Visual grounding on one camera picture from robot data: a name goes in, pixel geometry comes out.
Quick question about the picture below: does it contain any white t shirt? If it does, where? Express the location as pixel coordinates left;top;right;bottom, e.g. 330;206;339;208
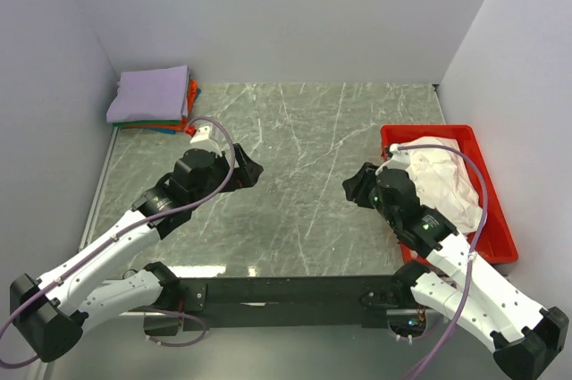
400;136;484;234

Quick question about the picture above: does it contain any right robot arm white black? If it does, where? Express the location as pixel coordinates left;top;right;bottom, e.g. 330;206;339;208
342;163;569;379

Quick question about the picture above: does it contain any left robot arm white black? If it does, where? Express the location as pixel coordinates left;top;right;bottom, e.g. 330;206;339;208
10;143;264;362

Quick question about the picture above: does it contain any folded orange t shirt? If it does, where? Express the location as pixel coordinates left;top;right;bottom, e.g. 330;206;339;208
120;79;200;136

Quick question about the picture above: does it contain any folded green t shirt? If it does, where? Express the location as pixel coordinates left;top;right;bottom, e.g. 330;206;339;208
113;116;188;130

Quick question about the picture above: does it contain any folded lilac t shirt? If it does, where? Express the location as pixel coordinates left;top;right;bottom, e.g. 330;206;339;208
106;65;189;123

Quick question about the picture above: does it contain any black base bar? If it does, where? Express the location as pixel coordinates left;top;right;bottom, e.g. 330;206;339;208
151;275;418;328

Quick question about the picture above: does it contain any red plastic bin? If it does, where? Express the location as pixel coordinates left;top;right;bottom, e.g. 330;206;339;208
381;125;518;265

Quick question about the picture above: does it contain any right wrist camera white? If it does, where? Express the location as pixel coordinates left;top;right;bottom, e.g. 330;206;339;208
375;143;410;175

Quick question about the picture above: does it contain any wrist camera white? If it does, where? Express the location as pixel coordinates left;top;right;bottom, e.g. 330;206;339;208
189;123;223;155
375;143;410;175

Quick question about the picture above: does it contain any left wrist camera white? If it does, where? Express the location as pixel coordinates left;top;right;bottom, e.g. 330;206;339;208
189;123;223;155

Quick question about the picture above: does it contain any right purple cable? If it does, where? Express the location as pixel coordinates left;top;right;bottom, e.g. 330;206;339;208
395;141;489;380

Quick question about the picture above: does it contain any purple cable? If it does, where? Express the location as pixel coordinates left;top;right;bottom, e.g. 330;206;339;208
395;141;489;380
0;116;236;368

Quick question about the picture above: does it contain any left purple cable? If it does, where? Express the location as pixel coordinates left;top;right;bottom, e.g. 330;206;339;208
0;116;236;368

